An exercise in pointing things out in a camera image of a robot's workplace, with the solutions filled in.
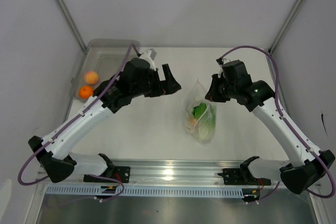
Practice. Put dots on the aluminium mounting rail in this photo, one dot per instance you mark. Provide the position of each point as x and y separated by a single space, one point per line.
145 172

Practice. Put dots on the clear zip top bag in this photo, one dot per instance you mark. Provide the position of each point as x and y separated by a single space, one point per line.
193 98

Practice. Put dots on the left aluminium frame post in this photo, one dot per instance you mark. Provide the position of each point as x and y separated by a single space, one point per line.
62 6

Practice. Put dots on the white slotted cable duct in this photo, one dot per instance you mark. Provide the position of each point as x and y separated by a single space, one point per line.
157 191

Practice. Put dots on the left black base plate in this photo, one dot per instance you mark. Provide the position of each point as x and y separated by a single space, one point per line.
120 173

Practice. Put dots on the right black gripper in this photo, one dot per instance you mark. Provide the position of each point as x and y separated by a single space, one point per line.
212 94

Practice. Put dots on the clear plastic container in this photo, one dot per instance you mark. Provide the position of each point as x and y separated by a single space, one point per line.
103 56

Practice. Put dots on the right aluminium frame post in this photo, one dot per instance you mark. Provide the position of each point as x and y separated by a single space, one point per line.
290 18

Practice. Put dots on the orange fruit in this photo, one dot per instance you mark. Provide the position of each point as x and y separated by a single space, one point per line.
85 92

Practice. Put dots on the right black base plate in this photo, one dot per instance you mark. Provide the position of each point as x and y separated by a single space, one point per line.
239 176

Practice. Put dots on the aluminium frame post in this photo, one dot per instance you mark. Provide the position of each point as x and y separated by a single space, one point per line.
62 6
290 18

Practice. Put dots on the small garlic bulb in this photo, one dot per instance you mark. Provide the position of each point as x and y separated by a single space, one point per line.
192 122

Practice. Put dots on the peach fruit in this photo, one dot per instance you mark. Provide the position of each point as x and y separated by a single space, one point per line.
91 78

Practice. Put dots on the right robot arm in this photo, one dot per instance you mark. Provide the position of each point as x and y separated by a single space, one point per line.
306 163

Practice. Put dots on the green plastic lettuce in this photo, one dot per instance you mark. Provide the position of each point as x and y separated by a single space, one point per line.
205 113

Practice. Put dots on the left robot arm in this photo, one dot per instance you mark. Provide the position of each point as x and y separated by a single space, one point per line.
54 151

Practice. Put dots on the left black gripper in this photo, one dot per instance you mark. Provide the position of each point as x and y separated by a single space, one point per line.
171 85

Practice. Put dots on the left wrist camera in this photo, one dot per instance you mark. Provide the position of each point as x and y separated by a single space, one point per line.
149 56

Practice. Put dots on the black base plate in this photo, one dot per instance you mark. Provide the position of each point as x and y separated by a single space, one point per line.
120 173
239 176

